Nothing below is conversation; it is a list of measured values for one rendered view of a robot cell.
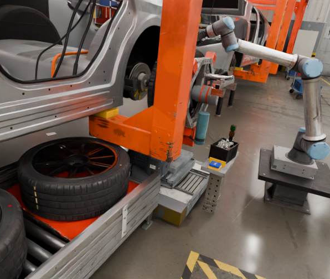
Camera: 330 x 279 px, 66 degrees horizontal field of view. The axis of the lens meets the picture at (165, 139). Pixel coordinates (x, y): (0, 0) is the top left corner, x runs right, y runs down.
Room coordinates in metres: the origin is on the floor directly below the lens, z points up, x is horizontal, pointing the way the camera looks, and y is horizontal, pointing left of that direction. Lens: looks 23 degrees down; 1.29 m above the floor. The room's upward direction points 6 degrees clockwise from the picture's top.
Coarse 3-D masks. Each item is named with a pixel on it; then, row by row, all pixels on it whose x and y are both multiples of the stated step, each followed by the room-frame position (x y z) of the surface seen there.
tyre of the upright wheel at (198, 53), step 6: (198, 54) 2.09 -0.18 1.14; (156, 60) 1.95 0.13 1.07; (156, 66) 1.91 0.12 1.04; (156, 72) 1.89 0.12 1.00; (150, 78) 1.88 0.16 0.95; (204, 78) 2.31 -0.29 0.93; (150, 84) 1.87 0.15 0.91; (204, 84) 2.33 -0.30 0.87; (150, 90) 1.86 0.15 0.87; (150, 96) 1.86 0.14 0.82; (150, 102) 1.86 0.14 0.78
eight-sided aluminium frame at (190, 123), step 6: (198, 60) 1.93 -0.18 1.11; (204, 60) 1.98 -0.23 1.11; (210, 60) 2.10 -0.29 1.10; (198, 66) 1.89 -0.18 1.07; (210, 66) 2.14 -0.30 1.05; (198, 72) 1.90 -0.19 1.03; (210, 72) 2.19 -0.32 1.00; (192, 78) 1.82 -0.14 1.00; (192, 84) 1.81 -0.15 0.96; (210, 84) 2.24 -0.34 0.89; (198, 108) 2.20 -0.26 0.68; (204, 108) 2.18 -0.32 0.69; (186, 114) 1.79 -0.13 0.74; (186, 120) 1.92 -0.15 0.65; (192, 120) 2.05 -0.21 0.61; (186, 126) 1.94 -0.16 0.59; (192, 126) 1.94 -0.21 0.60
